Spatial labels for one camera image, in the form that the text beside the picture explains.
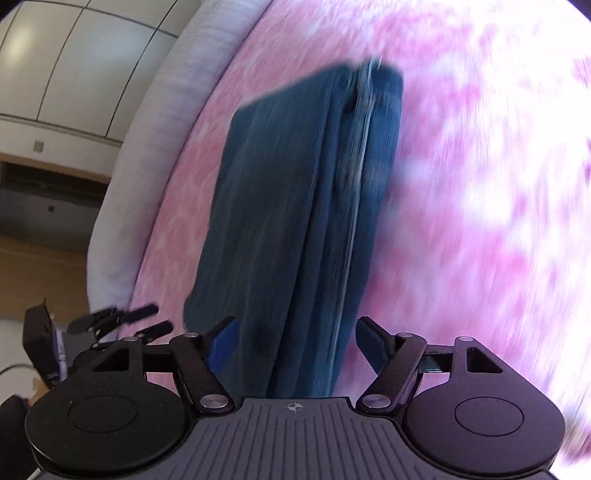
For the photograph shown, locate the white wardrobe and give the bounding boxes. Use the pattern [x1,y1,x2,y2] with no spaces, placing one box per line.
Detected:
[0,0,219,149]

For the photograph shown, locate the blue denim jeans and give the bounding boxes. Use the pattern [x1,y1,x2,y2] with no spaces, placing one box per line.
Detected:
[184,60,404,398]

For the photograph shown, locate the striped white duvet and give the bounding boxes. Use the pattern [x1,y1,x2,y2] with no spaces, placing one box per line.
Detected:
[87,0,270,311]

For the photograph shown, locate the pink floral bed blanket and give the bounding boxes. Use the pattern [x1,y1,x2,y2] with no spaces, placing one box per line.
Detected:
[132,1,590,479]

